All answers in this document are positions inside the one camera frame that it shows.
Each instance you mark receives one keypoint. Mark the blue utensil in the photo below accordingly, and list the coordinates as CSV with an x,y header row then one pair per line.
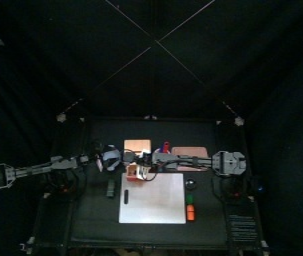
x,y
160,149

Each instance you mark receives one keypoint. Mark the orange toy piece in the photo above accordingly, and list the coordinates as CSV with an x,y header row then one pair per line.
x,y
190,212

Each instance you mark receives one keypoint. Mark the dark green striped box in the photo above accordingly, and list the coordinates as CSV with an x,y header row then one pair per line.
x,y
110,188

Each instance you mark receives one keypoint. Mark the white cutting board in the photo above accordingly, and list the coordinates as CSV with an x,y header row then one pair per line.
x,y
158,206

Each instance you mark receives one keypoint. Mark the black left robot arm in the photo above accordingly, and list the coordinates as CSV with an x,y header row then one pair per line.
x,y
34,169

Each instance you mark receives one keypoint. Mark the red plastic cup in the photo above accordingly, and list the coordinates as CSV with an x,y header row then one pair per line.
x,y
171,150

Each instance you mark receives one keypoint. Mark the black marker pen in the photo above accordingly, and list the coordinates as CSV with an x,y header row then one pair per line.
x,y
126,196

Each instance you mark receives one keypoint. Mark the silver pole base bracket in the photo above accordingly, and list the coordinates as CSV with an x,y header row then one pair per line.
x,y
150,117

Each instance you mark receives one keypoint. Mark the flat wooden tray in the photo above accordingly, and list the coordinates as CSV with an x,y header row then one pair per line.
x,y
194,153

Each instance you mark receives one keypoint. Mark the green toy piece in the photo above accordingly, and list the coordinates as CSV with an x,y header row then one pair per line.
x,y
189,199

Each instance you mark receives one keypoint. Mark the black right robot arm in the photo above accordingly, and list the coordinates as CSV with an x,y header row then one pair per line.
x,y
198,162

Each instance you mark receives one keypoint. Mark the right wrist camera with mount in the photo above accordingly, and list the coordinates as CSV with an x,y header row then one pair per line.
x,y
162,158

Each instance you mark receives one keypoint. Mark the silver table corner clamp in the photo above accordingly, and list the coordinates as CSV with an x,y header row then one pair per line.
x,y
28,247
265,248

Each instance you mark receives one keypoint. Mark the white text label sticker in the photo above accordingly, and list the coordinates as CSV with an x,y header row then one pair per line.
x,y
242,226

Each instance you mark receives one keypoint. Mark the red box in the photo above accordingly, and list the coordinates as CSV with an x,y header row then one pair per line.
x,y
136,146

